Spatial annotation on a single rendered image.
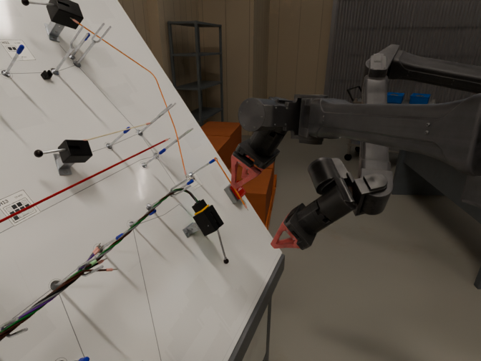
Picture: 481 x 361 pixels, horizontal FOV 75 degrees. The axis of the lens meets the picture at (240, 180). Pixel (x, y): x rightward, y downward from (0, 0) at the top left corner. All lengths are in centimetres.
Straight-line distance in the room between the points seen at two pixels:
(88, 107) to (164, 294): 46
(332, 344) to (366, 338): 21
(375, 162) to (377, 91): 23
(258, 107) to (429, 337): 195
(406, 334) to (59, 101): 206
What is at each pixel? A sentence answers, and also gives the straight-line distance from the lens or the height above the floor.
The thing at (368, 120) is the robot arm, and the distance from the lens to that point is 40.
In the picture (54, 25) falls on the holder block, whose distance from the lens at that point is 90.
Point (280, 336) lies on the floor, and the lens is 204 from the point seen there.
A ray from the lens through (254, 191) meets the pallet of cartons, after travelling 256.
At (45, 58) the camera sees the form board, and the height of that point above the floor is 151.
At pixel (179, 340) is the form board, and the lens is 75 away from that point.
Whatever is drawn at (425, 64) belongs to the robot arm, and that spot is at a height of 149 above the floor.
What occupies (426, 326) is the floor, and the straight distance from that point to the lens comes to 234.
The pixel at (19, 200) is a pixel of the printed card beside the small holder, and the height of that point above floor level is 130.
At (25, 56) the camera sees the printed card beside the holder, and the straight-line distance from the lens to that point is 85.
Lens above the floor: 154
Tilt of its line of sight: 23 degrees down
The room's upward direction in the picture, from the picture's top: straight up
